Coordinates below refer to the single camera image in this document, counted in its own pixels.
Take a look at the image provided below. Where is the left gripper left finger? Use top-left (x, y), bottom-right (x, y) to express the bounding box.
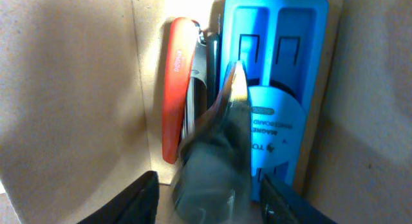
top-left (79, 171), bottom-right (160, 224)

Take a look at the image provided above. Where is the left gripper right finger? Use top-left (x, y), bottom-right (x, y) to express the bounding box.
top-left (259, 174), bottom-right (337, 224)

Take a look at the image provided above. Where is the cardboard box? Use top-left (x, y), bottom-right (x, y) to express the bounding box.
top-left (1, 0), bottom-right (411, 223)

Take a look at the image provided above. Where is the red stapler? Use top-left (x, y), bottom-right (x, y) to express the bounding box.
top-left (162, 17), bottom-right (221, 164)

